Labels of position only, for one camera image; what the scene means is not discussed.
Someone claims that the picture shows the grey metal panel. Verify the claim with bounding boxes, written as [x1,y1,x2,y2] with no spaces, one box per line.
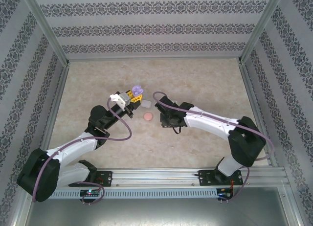
[24,198,300,226]

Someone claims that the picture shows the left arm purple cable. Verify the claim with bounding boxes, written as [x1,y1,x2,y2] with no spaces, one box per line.
[31,98,133,206]

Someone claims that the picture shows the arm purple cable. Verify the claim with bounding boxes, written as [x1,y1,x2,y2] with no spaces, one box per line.
[31,98,133,206]
[152,90,274,204]

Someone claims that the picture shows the grey wall base strip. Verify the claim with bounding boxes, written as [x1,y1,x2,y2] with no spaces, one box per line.
[68,57,242,63]

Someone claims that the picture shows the aluminium side rail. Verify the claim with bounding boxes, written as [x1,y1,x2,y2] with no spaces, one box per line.
[238,61,279,168]
[45,62,71,170]

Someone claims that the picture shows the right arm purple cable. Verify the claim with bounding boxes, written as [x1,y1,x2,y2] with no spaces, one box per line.
[152,90,274,204]

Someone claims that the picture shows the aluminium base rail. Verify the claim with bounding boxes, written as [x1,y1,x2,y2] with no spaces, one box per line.
[23,167,287,187]

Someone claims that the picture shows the grey slotted cable duct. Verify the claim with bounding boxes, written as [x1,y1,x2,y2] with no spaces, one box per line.
[33,188,219,199]

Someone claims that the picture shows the aluminium corner post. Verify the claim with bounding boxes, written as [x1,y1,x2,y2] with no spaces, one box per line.
[21,0,70,65]
[238,0,287,65]

